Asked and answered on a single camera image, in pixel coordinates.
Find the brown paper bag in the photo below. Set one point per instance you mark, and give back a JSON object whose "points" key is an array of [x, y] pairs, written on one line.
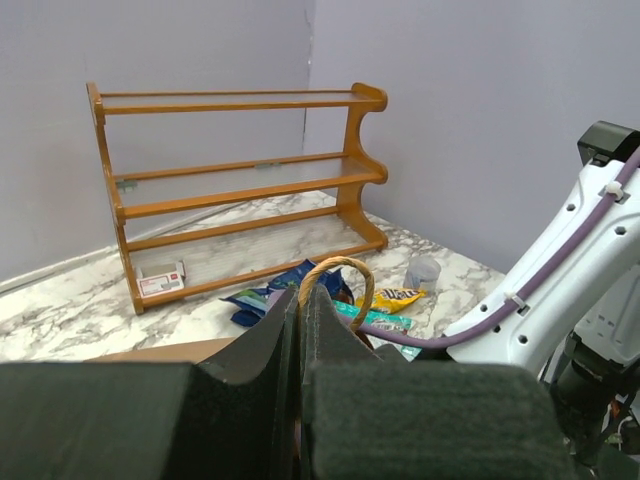
{"points": [[303, 292]]}

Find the yellow candy packet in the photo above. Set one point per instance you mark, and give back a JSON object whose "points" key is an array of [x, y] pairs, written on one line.
{"points": [[394, 300]]}

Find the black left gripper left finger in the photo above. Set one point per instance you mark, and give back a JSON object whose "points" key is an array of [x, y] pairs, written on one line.
{"points": [[229, 416]]}

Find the green snack packet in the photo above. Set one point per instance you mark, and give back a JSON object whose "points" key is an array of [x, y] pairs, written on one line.
{"points": [[389, 323]]}

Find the orange wooden shelf rack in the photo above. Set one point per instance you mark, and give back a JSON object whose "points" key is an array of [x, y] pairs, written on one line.
{"points": [[151, 193]]}

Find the blue Bonk snack bag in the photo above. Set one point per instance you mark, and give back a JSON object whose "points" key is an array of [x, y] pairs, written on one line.
{"points": [[252, 302]]}

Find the small clear plastic cup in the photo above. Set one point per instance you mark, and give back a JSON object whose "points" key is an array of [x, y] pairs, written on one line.
{"points": [[422, 273]]}

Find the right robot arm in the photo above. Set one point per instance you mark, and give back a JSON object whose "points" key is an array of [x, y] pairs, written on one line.
{"points": [[568, 311]]}

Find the small red white box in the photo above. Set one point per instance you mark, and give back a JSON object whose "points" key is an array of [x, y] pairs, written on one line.
{"points": [[160, 279]]}

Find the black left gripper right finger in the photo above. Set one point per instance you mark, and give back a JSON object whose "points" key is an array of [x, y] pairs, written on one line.
{"points": [[369, 418]]}

